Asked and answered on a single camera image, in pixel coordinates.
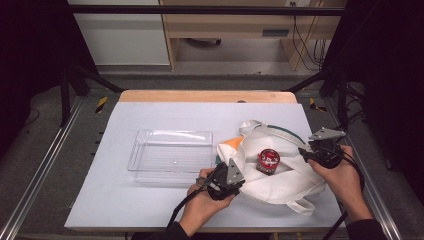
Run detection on black desk cables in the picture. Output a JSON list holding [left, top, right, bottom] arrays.
[[290, 14, 330, 72]]

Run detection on left hand-held gripper cable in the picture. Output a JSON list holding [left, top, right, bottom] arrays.
[[165, 176, 216, 232]]

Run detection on thin black floor cable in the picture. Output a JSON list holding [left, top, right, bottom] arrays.
[[17, 107, 41, 128]]

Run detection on dark curtain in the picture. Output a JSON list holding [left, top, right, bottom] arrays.
[[319, 0, 424, 204], [0, 0, 98, 159]]

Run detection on red round can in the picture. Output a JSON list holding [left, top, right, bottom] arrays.
[[255, 148, 282, 176]]

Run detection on person's right hand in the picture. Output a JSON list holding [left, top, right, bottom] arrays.
[[308, 144, 374, 224]]

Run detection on white printed tote bag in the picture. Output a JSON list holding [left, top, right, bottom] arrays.
[[214, 119, 329, 216]]

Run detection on wooden table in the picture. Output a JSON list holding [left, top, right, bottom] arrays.
[[118, 89, 298, 104]]

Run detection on hand-held gripper cable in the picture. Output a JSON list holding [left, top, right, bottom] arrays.
[[165, 176, 216, 232], [320, 146, 366, 240]]

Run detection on light wooden desk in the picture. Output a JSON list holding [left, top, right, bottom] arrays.
[[159, 0, 348, 72]]

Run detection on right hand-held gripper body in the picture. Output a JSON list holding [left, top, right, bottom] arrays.
[[308, 127, 347, 170]]

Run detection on black metal stand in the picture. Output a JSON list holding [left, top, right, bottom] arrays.
[[285, 64, 350, 131], [59, 61, 125, 128]]

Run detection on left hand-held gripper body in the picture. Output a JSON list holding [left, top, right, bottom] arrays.
[[199, 158, 246, 202]]

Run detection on clear plastic tray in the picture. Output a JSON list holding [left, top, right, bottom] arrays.
[[127, 128, 214, 185]]

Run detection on white table board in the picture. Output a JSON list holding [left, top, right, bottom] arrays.
[[64, 101, 347, 231]]

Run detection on black horizontal frame bar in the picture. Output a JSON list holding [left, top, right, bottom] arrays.
[[66, 4, 348, 17]]

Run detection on right hand-held gripper cable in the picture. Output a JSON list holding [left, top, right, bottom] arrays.
[[320, 146, 366, 240]]

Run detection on person's left hand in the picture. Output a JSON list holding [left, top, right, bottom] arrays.
[[179, 167, 236, 236]]

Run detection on aluminium rail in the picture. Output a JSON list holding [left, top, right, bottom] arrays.
[[0, 95, 87, 240], [323, 97, 405, 240]]

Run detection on white cabinet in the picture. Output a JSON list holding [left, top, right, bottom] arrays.
[[67, 0, 171, 67]]

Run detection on black floor cables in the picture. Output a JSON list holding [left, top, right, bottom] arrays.
[[333, 82, 367, 134]]

